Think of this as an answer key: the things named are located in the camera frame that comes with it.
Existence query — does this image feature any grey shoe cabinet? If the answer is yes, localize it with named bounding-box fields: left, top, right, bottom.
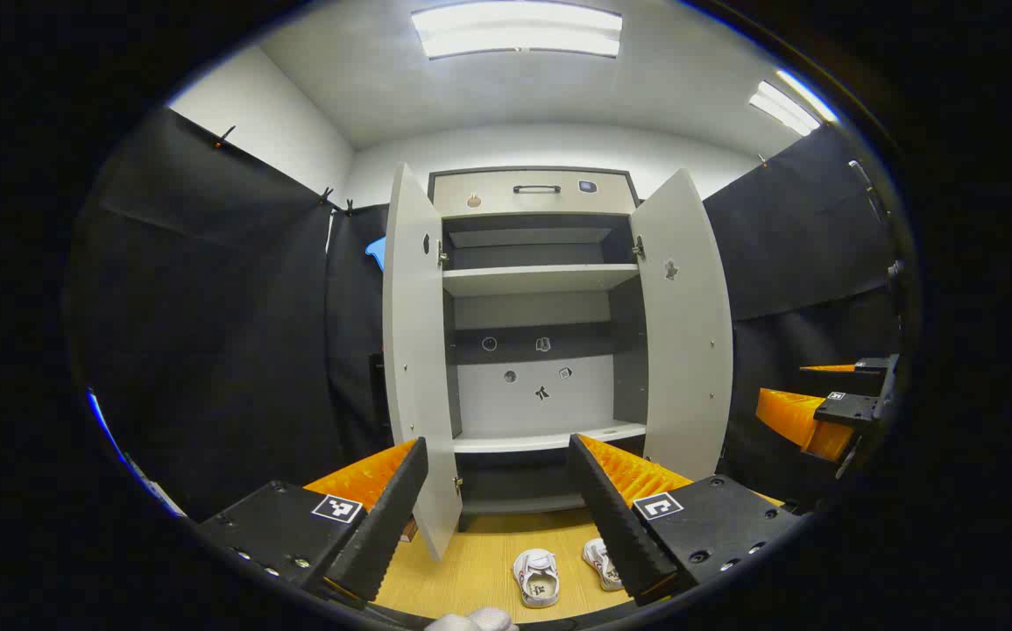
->
left=427, top=167, right=648, bottom=532

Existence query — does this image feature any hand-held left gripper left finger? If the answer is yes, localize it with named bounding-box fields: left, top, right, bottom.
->
left=197, top=436, right=429, bottom=606

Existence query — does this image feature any ceiling light panel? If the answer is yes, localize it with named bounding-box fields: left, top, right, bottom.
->
left=411, top=3, right=623, bottom=60
left=749, top=70, right=839, bottom=137

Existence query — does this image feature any grey cabinet drawer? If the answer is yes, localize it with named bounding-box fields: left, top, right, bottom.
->
left=431, top=171, right=638, bottom=217

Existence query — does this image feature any grey cabinet door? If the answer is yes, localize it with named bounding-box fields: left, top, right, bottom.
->
left=630, top=168, right=734, bottom=483
left=383, top=162, right=464, bottom=562

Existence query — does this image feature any white sneaker shoe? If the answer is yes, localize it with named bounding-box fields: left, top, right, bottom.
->
left=513, top=549, right=561, bottom=609
left=582, top=537, right=625, bottom=592

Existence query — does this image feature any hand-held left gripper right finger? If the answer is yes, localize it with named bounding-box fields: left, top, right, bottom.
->
left=567, top=433, right=803, bottom=607

